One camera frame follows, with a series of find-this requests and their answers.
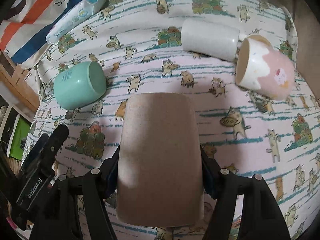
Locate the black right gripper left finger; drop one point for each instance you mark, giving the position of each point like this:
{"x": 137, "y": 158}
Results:
{"x": 58, "y": 217}

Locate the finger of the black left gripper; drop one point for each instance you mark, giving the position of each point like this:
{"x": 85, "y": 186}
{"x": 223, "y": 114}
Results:
{"x": 53, "y": 144}
{"x": 33, "y": 153}

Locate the brown paper cup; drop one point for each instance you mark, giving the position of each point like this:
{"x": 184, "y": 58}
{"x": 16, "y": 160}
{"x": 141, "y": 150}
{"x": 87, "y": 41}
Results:
{"x": 159, "y": 170}

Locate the mint green cup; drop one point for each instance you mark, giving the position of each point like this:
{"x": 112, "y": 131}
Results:
{"x": 80, "y": 85}

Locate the white cylindrical cup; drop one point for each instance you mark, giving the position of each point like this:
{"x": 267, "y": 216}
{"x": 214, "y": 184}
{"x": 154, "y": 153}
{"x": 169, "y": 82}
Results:
{"x": 212, "y": 39}

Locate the striped Paris fabric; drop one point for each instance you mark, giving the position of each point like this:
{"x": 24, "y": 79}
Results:
{"x": 26, "y": 25}

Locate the baby wipes pack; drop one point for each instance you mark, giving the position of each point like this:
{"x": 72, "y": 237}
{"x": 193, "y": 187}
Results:
{"x": 78, "y": 14}

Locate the pink and white mug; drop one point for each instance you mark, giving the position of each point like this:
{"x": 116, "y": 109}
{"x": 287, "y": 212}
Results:
{"x": 264, "y": 70}

